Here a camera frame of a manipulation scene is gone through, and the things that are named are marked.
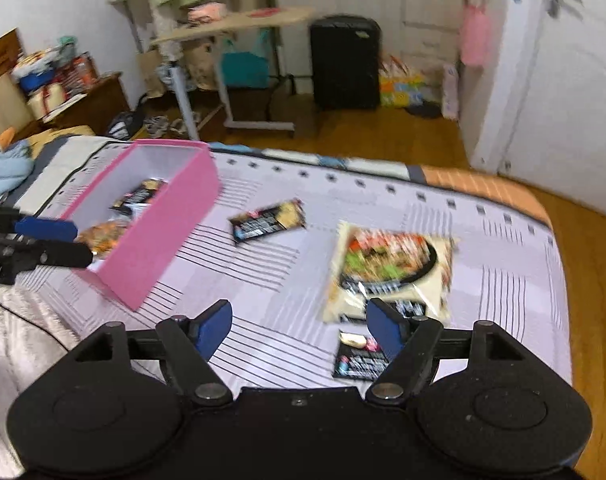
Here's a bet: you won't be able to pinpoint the dark slippers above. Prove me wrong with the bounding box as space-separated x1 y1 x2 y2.
405 101 443 119

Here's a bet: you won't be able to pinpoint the rolling side table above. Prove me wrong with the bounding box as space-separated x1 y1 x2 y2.
150 7 316 141

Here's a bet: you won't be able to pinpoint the pink cardboard box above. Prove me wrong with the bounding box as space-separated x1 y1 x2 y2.
58 141 221 311

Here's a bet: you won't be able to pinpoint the wooden headboard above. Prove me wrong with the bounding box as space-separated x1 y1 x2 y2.
0 27 34 141

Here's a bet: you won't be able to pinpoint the teal shopping bag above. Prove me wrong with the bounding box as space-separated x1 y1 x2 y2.
220 40 271 90

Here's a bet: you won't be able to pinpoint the large noodle packet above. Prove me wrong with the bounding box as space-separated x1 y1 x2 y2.
323 221 456 326

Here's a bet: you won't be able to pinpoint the pink pouch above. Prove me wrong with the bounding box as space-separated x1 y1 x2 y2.
188 2 228 23

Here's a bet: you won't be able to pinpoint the black snack bar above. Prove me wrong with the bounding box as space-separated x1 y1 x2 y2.
110 178 166 211
331 329 391 381
228 200 306 246

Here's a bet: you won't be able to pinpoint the wooden nightstand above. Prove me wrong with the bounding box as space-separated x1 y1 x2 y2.
28 72 131 136

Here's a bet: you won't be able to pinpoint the white printed bag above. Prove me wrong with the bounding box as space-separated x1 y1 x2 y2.
442 62 460 120

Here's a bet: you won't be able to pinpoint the white door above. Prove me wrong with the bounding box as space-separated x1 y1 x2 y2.
468 0 606 218

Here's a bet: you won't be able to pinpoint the black suitcase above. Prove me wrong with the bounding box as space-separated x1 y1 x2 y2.
309 15 382 111

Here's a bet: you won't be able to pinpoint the clear bag of coated nuts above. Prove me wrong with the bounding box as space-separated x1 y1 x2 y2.
75 221 134 256

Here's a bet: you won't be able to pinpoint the striped bed sheet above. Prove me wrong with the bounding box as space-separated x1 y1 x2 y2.
13 140 574 396

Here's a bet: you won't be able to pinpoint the fluffy white blanket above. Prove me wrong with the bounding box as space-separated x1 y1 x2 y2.
0 280 84 461

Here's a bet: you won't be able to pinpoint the shoes on floor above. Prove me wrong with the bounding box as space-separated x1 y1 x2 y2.
108 110 199 140

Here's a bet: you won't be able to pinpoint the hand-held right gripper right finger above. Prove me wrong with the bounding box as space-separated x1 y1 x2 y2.
365 297 526 406

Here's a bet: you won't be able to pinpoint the grey and cream blanket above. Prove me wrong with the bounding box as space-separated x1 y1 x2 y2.
13 130 108 196

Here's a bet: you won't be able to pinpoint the red gift box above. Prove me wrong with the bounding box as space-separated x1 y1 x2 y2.
58 52 100 96

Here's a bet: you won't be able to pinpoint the yellow cardboard box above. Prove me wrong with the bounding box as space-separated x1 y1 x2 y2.
379 72 429 107

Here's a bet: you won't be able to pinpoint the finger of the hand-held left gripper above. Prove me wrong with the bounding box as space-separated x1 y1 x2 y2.
0 206 78 242
0 240 94 286

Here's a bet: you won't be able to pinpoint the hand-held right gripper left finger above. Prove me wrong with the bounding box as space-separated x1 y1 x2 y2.
75 299 234 408

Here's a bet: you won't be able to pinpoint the black cable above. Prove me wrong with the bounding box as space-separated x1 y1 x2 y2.
0 290 78 356

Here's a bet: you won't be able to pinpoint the orange mattress cover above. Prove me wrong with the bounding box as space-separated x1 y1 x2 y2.
408 165 554 226

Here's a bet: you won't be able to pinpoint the light blue cloth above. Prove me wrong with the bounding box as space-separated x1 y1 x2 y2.
0 137 34 196

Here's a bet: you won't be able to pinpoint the pink hanging bag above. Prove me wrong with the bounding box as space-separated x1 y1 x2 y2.
458 2 491 67

